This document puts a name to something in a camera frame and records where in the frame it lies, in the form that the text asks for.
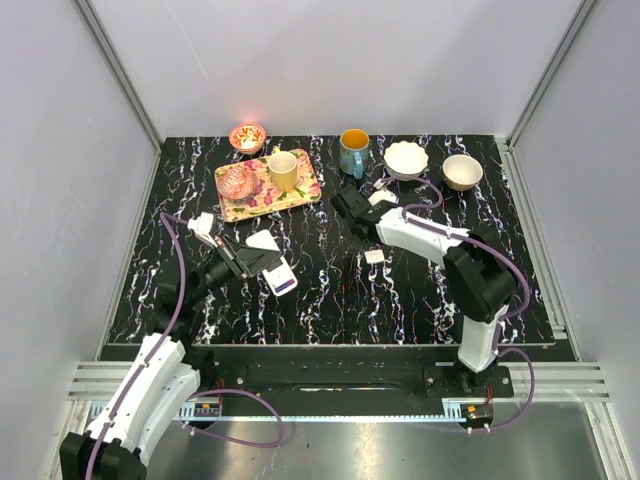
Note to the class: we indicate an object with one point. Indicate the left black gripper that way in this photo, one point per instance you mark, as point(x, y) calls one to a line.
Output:
point(252, 259)

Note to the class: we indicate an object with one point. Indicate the white remote control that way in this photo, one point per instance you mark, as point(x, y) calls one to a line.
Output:
point(279, 276)

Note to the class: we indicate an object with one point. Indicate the blue purple battery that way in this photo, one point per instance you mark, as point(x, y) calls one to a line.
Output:
point(283, 288)

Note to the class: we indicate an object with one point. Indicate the white battery cover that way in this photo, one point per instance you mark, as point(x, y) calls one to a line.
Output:
point(374, 256)

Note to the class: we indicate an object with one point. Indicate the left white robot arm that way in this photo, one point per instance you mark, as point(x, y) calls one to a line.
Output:
point(120, 441)

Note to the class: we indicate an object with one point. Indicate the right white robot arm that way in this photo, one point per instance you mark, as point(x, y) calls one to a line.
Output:
point(480, 279)

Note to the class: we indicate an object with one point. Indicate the floral rectangular tray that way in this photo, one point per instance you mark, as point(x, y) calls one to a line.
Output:
point(267, 198)

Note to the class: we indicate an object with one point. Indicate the blue butterfly mug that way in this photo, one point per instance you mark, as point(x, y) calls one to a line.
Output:
point(354, 152)

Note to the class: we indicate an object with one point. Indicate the white scalloped bowl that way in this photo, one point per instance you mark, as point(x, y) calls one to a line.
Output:
point(405, 161)

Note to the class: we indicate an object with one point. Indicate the pink glass bowl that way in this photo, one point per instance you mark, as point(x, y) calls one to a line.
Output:
point(237, 184)

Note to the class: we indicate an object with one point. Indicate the cream yellow cup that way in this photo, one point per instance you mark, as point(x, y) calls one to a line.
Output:
point(282, 167)

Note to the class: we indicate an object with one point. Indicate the cream floral small bowl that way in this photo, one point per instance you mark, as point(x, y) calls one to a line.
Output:
point(462, 172)

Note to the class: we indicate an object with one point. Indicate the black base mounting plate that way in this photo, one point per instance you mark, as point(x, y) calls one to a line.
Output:
point(322, 381)

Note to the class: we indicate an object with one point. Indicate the red orange patterned bowl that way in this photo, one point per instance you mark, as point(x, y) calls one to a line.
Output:
point(248, 138)

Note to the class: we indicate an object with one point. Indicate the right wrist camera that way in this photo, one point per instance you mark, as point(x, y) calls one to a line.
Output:
point(382, 193)

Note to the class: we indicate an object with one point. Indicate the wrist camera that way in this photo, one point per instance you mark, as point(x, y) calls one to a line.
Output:
point(382, 193)
point(202, 227)

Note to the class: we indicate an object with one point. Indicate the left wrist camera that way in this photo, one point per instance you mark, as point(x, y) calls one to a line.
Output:
point(202, 227)

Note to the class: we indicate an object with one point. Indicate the aluminium frame post right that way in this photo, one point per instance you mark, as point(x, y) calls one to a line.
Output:
point(577, 24)

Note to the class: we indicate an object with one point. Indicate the aluminium frame post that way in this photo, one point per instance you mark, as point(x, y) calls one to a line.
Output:
point(577, 24)
point(105, 46)

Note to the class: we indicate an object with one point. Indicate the aluminium frame post left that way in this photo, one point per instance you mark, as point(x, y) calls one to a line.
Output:
point(105, 46)

